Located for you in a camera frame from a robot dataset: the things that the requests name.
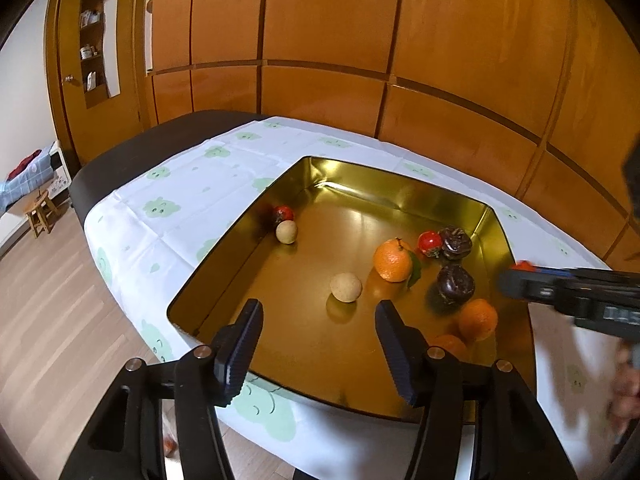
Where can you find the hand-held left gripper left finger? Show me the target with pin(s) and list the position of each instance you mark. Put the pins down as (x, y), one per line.
(245, 340)

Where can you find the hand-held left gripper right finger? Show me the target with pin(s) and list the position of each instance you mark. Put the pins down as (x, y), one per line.
(395, 345)

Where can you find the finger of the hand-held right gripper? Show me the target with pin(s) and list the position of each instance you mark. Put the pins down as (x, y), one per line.
(550, 295)
(550, 270)

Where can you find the orange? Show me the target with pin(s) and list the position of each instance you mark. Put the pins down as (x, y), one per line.
(478, 319)
(448, 345)

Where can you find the beige longan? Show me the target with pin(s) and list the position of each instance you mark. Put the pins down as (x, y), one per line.
(345, 287)
(286, 232)

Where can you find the tangerine with green leaf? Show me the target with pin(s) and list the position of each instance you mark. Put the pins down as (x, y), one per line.
(392, 260)

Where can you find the gold tin box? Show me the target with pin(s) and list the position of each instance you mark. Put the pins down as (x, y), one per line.
(320, 240)

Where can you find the person's right hand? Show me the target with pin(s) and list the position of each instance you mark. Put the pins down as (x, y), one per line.
(626, 390)

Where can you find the white green-printed tablecloth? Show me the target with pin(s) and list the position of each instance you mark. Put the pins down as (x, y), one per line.
(190, 185)

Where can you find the dark brown table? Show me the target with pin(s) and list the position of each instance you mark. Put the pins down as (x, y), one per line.
(125, 155)

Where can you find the wooden wardrobe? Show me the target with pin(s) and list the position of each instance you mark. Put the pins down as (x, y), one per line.
(450, 35)

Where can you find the small wooden stool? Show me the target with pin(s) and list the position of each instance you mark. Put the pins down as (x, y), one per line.
(40, 212)

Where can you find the white cabinet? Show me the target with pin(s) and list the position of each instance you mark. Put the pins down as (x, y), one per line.
(57, 172)

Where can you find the blue striped blanket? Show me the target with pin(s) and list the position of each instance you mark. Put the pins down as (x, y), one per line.
(10, 195)

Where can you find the red cloth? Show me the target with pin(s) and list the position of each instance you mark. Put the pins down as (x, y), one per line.
(25, 164)

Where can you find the white bottle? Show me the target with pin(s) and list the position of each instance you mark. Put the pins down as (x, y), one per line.
(91, 80)

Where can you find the wooden door with shelf niche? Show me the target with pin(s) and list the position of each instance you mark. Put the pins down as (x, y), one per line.
(127, 60)

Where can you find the metal door knob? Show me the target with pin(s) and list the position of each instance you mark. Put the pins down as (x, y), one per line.
(67, 79)

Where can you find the white jar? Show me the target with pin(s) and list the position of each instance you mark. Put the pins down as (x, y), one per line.
(86, 52)

